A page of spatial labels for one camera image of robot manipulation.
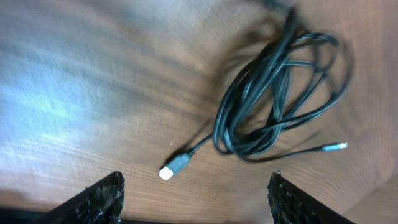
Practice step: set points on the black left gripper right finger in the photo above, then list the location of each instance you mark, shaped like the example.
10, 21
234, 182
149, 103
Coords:
291, 205

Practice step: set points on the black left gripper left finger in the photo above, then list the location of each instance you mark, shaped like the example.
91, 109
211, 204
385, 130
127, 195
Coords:
101, 203

